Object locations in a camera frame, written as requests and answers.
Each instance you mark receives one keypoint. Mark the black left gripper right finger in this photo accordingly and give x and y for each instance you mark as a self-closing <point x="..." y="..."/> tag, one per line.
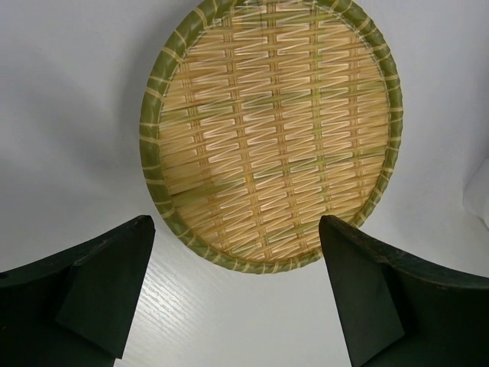
<point x="397" y="309"/>

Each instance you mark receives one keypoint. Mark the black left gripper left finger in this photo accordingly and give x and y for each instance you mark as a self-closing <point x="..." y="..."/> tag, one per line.
<point x="76" y="307"/>

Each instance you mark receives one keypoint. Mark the round green-rimmed bamboo plate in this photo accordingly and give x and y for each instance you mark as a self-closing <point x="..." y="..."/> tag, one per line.
<point x="260" y="117"/>

